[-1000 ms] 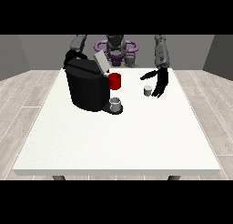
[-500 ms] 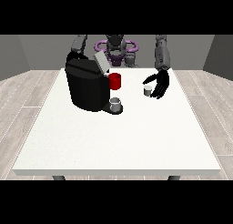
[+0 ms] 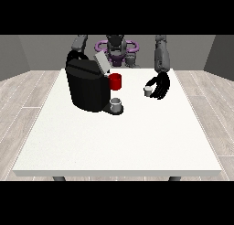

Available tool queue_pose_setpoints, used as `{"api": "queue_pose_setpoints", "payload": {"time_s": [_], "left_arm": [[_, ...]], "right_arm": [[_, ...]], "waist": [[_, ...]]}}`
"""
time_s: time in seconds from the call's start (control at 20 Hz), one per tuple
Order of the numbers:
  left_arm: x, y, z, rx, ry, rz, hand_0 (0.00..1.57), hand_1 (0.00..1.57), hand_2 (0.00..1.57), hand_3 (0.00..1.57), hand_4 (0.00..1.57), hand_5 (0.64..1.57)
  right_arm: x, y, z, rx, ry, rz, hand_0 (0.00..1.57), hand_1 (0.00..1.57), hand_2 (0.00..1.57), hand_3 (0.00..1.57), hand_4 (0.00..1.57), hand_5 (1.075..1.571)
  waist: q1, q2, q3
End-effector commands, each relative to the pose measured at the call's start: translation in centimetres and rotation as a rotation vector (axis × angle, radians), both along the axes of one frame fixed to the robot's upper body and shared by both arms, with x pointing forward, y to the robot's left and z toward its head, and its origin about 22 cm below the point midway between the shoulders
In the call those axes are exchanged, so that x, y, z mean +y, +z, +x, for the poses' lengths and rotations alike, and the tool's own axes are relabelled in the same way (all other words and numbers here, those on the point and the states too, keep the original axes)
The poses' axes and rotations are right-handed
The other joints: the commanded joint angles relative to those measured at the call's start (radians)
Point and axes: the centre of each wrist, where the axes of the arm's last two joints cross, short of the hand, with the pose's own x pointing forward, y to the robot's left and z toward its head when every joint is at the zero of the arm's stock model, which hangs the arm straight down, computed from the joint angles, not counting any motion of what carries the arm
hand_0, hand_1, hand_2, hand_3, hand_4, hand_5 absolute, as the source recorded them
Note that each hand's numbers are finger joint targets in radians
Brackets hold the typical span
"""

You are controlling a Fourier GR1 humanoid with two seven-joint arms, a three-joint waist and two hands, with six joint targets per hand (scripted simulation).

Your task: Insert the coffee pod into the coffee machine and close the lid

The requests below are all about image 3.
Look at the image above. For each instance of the small grey cup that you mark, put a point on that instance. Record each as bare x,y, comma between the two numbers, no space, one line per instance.
115,104

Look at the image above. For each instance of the small grey coffee pod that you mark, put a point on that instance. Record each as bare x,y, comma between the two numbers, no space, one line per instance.
148,91

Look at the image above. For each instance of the black coffee machine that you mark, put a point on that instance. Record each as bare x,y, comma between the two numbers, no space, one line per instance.
87,87

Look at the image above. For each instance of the pale grey machine lid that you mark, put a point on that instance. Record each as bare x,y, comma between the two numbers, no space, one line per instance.
102,62

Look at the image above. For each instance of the dark table leg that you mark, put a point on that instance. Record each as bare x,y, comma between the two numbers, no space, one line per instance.
59,178
174,178

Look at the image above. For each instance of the red pod holder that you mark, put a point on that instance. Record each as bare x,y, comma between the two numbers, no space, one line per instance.
115,81

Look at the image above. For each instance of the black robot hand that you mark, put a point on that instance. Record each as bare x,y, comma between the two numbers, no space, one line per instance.
75,54
161,83

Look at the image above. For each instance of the grey robot trunk purple rings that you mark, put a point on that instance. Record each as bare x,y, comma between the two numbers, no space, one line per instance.
116,48

